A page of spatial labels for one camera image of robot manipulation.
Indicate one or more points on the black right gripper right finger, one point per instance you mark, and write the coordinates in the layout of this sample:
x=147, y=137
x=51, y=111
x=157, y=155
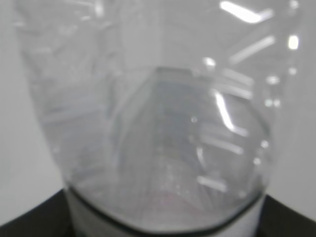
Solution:
x=278, y=220

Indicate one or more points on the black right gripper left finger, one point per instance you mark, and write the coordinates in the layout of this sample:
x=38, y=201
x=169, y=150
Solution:
x=49, y=219

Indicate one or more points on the clear water bottle red label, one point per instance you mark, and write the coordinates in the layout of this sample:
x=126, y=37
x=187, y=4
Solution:
x=160, y=114

